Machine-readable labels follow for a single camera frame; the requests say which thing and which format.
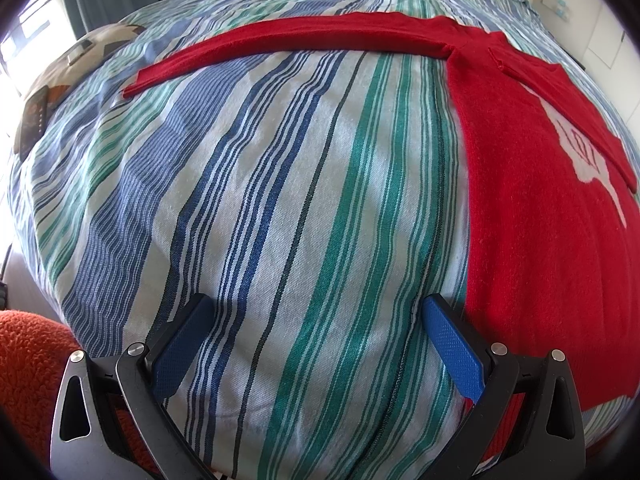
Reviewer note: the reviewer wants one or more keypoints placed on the striped bed sheet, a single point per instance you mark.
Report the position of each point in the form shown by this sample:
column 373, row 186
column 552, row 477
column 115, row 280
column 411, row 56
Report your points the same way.
column 275, row 210

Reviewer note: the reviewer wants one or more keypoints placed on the orange fleece clothing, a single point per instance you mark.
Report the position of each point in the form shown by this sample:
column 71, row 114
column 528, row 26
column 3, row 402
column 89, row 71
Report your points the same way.
column 30, row 360

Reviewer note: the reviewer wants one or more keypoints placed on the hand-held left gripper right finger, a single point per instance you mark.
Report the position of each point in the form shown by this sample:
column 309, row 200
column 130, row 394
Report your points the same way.
column 452, row 350

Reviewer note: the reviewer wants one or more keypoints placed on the patterned cushion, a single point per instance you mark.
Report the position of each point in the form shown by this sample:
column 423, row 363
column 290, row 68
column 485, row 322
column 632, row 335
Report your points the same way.
column 115, row 37

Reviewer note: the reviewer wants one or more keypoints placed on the white wardrobe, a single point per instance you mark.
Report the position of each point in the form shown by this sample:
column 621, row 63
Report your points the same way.
column 600, row 25

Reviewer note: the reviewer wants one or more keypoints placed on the window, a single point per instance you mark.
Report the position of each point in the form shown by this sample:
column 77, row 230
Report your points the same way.
column 35, row 20

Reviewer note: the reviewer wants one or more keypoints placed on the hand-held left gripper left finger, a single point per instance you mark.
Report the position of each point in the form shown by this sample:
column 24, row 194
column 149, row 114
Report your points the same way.
column 180, row 350

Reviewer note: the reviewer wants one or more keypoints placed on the grey smartphone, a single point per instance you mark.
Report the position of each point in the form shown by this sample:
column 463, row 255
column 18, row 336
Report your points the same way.
column 77, row 52

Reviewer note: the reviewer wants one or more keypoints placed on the wall socket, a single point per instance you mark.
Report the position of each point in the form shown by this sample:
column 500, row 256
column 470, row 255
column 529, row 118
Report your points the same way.
column 555, row 5

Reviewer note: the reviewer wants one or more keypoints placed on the red knitted sweater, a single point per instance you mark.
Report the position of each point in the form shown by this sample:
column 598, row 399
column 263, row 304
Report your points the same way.
column 525, row 210

